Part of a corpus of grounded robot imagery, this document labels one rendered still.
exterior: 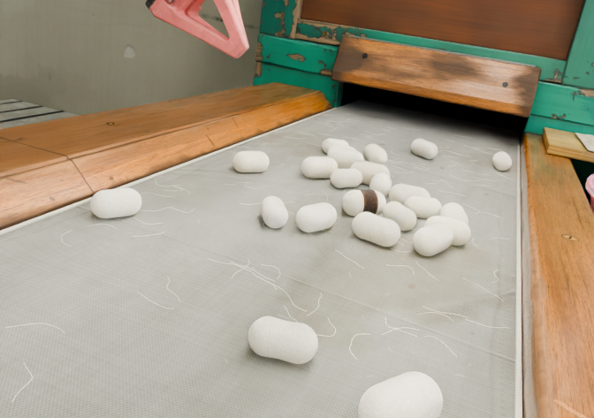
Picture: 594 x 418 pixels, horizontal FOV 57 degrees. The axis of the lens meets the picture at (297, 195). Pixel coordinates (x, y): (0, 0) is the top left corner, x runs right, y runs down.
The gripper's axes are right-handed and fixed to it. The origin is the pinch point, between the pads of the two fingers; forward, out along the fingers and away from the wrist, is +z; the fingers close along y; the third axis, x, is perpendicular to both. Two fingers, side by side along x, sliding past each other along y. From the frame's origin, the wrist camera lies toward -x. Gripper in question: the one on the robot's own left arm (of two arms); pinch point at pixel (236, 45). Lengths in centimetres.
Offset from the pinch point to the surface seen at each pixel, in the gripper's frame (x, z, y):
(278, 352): -1.5, 18.3, -22.0
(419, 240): -4.1, 20.6, -5.5
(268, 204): 2.6, 12.2, -7.3
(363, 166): 0.5, 14.4, 8.1
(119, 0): 72, -80, 120
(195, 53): 62, -48, 121
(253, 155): 6.6, 7.3, 3.0
